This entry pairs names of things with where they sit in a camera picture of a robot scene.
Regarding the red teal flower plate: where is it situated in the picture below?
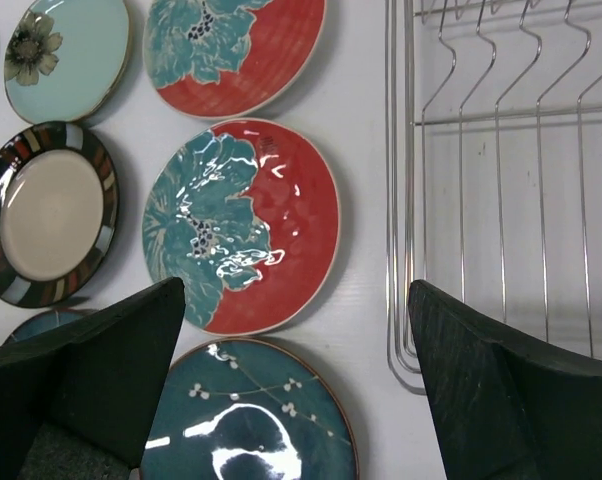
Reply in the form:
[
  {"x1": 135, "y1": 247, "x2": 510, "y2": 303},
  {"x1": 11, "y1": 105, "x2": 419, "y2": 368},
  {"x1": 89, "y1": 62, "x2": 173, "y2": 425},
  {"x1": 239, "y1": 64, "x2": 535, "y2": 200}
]
[
  {"x1": 141, "y1": 119, "x2": 340, "y2": 336},
  {"x1": 143, "y1": 0, "x2": 327, "y2": 120}
]

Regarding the brown striped rim plate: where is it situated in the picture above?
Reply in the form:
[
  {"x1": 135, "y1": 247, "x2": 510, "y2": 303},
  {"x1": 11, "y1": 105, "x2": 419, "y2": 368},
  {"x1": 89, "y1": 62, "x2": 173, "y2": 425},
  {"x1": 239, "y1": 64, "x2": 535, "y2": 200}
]
[{"x1": 0, "y1": 121, "x2": 119, "y2": 309}]

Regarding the dark teal blossom plate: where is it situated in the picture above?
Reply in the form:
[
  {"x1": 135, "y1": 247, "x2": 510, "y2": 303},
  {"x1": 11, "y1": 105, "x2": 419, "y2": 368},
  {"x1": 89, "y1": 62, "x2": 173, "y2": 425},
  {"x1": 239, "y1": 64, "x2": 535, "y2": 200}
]
[
  {"x1": 140, "y1": 338, "x2": 360, "y2": 479},
  {"x1": 4, "y1": 308, "x2": 95, "y2": 345}
]

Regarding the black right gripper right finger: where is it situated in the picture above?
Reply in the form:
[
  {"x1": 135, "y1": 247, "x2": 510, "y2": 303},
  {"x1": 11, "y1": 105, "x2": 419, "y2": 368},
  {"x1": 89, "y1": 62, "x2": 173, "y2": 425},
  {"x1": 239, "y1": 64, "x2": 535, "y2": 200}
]
[{"x1": 408, "y1": 280, "x2": 602, "y2": 479}]

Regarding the light blue flower plate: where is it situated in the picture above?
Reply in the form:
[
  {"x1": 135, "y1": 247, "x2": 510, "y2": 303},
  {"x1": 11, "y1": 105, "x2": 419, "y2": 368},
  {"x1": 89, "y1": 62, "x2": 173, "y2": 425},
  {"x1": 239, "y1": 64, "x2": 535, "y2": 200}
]
[{"x1": 4, "y1": 0, "x2": 132, "y2": 124}]

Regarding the metal wire dish rack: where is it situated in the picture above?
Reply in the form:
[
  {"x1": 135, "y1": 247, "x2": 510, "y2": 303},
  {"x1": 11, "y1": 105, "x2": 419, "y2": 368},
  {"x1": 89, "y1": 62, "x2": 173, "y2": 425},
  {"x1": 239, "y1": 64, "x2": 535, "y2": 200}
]
[{"x1": 385, "y1": 1, "x2": 602, "y2": 395}]

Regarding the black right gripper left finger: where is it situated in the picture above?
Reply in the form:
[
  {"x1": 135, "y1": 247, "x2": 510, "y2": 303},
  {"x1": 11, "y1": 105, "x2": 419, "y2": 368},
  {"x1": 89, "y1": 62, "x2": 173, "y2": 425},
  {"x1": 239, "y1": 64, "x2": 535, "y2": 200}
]
[{"x1": 0, "y1": 278, "x2": 185, "y2": 479}]

